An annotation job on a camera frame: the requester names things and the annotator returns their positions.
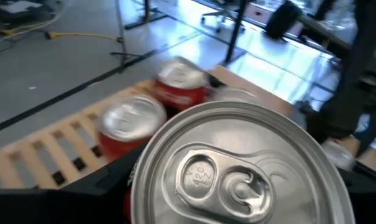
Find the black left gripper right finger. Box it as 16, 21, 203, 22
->
336, 167, 376, 224

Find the office chair wheel base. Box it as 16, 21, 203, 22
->
199, 7, 247, 34

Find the black round object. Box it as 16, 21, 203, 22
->
264, 0, 303, 40

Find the red Coke Zero can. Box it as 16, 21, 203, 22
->
130, 100, 357, 224
153, 57, 212, 111

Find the black desk frame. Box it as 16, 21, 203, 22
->
223, 0, 249, 65

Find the yellow floor cable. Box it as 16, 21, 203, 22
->
0, 18, 125, 43

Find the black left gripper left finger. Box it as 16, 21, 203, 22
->
0, 142, 152, 224

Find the black tripod stand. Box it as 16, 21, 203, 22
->
109, 0, 147, 74

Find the wooden slatted shelf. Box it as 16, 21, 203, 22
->
0, 79, 163, 190

